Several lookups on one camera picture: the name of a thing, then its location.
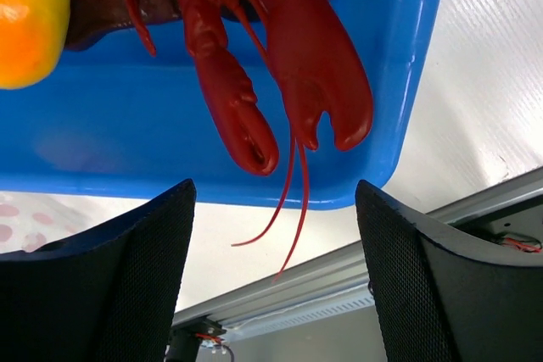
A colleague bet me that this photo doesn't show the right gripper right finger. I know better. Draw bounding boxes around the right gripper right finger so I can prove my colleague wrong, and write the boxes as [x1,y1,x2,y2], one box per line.
[355,181,542,361]

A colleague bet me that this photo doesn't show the blue plastic bin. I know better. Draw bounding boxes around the blue plastic bin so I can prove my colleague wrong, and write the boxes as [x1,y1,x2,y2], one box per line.
[1,0,439,209]

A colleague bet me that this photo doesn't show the clear zip top bag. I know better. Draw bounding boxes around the clear zip top bag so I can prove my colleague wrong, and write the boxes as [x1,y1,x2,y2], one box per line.
[1,192,137,253]

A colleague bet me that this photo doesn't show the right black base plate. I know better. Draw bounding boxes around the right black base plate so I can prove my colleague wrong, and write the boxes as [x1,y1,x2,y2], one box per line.
[164,316,235,361]

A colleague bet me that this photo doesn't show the red toy lobster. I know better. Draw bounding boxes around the red toy lobster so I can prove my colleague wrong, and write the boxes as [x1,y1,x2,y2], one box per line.
[65,0,374,283]

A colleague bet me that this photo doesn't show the yellow orange toy fruit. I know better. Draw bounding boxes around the yellow orange toy fruit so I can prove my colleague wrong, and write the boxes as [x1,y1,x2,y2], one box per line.
[1,0,70,90]

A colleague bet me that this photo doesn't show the aluminium rail frame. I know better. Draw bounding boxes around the aluminium rail frame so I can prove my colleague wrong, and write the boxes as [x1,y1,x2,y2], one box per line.
[173,170,542,341]

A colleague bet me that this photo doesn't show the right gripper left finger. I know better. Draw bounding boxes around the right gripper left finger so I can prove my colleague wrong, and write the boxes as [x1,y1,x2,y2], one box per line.
[1,180,196,361]

